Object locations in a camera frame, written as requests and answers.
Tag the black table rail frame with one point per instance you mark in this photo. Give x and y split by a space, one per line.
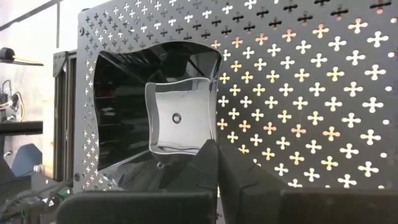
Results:
63 124

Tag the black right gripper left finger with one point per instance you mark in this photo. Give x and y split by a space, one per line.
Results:
140 208

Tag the black wavy-edged square plate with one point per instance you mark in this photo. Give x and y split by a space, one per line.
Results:
180 105

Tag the grey blue chair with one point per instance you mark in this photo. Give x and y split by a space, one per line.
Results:
28 158

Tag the dark grey side table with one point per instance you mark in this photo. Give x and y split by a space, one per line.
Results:
18 127

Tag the black perforated metal shelf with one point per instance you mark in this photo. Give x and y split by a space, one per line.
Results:
334 89

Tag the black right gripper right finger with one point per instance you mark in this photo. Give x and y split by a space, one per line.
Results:
311 208

